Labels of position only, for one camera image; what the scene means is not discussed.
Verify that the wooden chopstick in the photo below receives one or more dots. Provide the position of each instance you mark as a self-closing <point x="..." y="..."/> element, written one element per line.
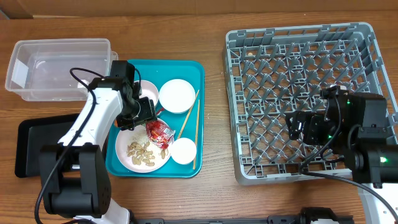
<point x="196" y="134"/>
<point x="187" y="116"/>

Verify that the teal serving tray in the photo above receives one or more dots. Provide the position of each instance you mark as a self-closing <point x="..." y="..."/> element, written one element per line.
<point x="159" y="72"/>

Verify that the wooden chopstick right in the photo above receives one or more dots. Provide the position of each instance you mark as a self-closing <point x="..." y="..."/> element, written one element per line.
<point x="196" y="134"/>

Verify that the pile of rice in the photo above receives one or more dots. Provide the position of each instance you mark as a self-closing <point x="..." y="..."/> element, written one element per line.
<point x="139" y="135"/>

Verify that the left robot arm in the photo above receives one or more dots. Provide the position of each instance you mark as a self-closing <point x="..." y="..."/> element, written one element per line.
<point x="74" y="178"/>

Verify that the wooden chopstick left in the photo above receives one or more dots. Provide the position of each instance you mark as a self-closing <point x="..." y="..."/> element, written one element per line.
<point x="187" y="116"/>

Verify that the white paper cup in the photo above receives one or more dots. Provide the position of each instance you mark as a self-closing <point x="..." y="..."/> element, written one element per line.
<point x="183" y="151"/>

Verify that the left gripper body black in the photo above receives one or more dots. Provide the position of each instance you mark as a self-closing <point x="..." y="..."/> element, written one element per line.
<point x="137" y="112"/>

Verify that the pile of peanuts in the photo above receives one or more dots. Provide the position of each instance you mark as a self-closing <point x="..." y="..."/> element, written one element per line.
<point x="146" y="154"/>

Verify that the black tray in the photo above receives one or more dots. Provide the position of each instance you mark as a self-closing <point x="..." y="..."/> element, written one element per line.
<point x="33" y="134"/>

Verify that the large pink plate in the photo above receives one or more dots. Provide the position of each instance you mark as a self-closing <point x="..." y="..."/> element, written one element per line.
<point x="122" y="141"/>

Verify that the red snack wrapper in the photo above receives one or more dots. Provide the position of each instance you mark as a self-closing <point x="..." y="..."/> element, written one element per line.
<point x="160" y="133"/>

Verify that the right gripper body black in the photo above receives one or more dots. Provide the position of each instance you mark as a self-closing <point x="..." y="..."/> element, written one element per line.
<point x="318" y="134"/>

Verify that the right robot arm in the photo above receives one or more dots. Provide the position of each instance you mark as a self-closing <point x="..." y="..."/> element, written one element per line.
<point x="354" y="126"/>

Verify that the white bowl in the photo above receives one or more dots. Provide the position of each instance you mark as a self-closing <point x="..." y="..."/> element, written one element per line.
<point x="177" y="96"/>

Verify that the grey dish rack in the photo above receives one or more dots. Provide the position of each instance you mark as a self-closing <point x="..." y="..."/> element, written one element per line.
<point x="272" y="72"/>

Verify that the clear plastic bin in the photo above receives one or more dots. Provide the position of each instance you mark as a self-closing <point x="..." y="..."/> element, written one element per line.
<point x="39" y="70"/>

